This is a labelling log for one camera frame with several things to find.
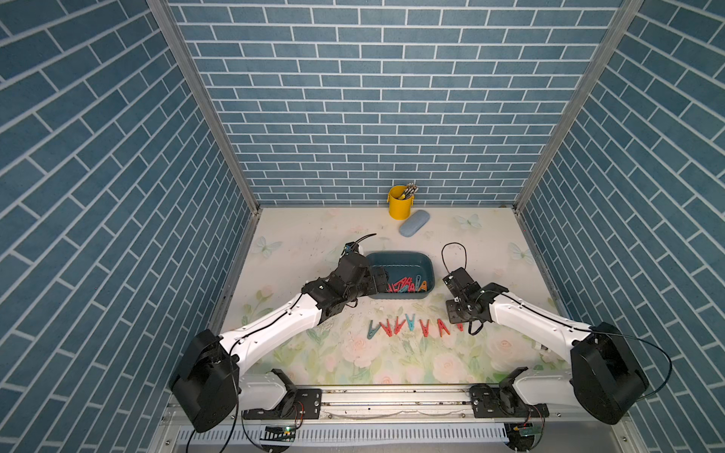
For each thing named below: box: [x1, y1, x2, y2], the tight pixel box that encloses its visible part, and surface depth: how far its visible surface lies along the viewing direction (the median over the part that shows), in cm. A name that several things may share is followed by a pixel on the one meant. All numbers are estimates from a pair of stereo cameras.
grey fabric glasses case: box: [399, 209, 431, 237], surface depth 114 cm
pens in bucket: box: [399, 182, 420, 201], surface depth 107 cm
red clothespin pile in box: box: [387, 276, 416, 293], surface depth 98 cm
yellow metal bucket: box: [387, 184, 415, 220], surface depth 115 cm
